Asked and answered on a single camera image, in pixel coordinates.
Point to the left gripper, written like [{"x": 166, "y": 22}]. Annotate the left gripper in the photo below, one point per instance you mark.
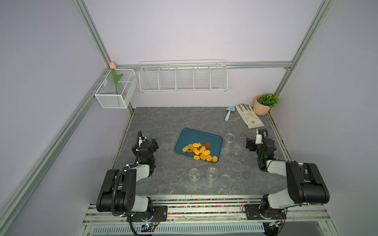
[{"x": 136, "y": 150}]

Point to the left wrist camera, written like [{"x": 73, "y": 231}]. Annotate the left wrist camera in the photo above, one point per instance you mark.
[{"x": 140, "y": 140}]

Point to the artificial pink tulip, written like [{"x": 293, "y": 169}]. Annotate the artificial pink tulip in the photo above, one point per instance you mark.
[{"x": 116, "y": 77}]

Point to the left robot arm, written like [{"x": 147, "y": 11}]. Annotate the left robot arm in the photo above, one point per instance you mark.
[{"x": 118, "y": 191}]

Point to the clear cookie jar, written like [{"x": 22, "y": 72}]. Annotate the clear cookie jar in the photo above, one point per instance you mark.
[
  {"x": 211, "y": 176},
  {"x": 194, "y": 176},
  {"x": 229, "y": 140}
]

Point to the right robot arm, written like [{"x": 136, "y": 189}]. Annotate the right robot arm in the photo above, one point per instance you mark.
[{"x": 305, "y": 184}]

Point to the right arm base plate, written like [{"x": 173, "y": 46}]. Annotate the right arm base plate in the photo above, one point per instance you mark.
[{"x": 254, "y": 212}]

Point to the white mesh wall basket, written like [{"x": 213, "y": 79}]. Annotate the white mesh wall basket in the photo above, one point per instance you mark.
[{"x": 106, "y": 93}]

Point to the potted green plant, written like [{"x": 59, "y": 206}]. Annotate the potted green plant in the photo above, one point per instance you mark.
[{"x": 264, "y": 102}]

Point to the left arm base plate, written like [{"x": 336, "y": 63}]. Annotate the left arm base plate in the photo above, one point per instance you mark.
[{"x": 158, "y": 213}]

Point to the blue garden trowel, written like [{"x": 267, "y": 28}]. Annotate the blue garden trowel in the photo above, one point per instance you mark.
[{"x": 229, "y": 110}]

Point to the teal plastic tray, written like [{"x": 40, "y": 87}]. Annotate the teal plastic tray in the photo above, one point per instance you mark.
[{"x": 190, "y": 136}]

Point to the white wire wall shelf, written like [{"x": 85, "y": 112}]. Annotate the white wire wall shelf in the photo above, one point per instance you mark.
[{"x": 183, "y": 76}]

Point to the beige gardening glove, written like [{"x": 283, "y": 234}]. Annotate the beige gardening glove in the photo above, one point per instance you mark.
[{"x": 248, "y": 116}]

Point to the batch orange cookies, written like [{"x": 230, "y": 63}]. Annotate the batch orange cookies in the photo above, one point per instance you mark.
[
  {"x": 191, "y": 147},
  {"x": 206, "y": 155}
]

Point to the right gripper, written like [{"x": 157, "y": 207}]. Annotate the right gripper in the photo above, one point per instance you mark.
[{"x": 250, "y": 142}]

